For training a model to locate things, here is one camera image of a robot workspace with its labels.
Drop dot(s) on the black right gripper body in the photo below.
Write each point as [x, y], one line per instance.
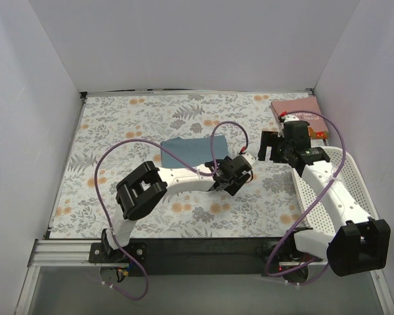
[276, 149]

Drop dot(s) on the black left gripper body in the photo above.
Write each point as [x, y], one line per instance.
[238, 182]

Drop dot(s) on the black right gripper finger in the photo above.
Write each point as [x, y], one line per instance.
[270, 139]
[262, 153]

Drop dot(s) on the blue t shirt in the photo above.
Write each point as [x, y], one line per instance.
[196, 151]

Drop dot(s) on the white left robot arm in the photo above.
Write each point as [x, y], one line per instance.
[140, 192]

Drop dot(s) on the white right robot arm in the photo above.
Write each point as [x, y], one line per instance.
[360, 243]

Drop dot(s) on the folded pink t shirt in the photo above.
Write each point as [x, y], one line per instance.
[305, 109]

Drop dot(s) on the white perforated plastic basket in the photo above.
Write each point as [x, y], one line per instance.
[318, 218]

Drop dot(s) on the floral table mat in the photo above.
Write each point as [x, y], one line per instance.
[118, 133]

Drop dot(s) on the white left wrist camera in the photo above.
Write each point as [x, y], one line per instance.
[248, 157]

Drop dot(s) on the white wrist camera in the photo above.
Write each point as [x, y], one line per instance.
[248, 157]
[285, 117]

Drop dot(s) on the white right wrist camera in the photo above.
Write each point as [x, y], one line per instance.
[285, 117]

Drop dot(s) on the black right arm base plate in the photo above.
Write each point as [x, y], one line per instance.
[286, 254]

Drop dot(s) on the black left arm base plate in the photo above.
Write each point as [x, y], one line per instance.
[105, 255]

